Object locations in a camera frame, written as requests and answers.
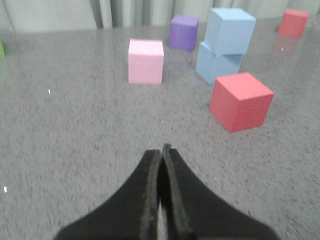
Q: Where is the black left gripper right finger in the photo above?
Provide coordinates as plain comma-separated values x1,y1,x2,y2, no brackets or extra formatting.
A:
161,143,279,240

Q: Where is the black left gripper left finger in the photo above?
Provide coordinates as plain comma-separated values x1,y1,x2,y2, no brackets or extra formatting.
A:
55,149,161,240

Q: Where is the light blue foam block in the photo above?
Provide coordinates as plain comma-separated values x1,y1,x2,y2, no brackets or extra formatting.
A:
195,41,243,85

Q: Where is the textured red foam block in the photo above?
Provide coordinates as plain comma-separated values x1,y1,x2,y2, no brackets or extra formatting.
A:
209,72,275,133

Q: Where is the pink foam block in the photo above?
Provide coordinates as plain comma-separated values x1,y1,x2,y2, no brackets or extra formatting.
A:
128,39,164,85

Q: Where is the far purple foam block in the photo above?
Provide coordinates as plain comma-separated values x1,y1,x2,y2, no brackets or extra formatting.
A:
169,14,200,52

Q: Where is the green foam block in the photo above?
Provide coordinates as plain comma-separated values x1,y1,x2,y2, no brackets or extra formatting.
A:
0,40,6,59

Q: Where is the far red foam block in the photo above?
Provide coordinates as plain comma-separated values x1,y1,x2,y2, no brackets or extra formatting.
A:
277,8,309,39

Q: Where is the grey-green curtain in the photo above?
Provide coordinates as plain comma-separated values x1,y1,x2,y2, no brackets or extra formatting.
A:
0,0,320,34

